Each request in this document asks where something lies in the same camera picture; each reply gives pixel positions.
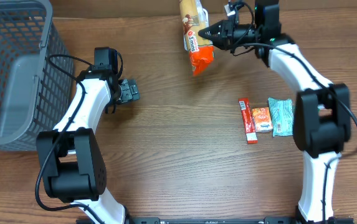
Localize orange spaghetti packet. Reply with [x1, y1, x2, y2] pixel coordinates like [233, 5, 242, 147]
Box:
[179, 0, 214, 76]

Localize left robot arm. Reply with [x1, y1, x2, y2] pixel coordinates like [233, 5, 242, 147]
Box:
[35, 47, 140, 224]

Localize teal wet wipes pack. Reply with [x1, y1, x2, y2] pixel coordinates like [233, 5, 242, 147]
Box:
[268, 98, 294, 137]

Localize grey plastic mesh basket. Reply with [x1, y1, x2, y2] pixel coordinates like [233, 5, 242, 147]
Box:
[0, 0, 73, 151]

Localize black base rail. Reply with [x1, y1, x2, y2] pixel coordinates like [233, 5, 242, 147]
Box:
[125, 217, 302, 224]

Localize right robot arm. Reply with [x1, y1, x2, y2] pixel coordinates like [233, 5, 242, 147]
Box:
[199, 1, 351, 223]

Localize red stick sachet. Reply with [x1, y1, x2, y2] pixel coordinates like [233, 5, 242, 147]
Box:
[238, 98, 258, 144]

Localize white barcode scanner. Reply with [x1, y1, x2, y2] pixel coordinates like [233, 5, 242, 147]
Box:
[184, 9, 209, 51]

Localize small orange snack box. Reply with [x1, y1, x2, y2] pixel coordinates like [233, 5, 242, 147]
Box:
[252, 107, 273, 133]

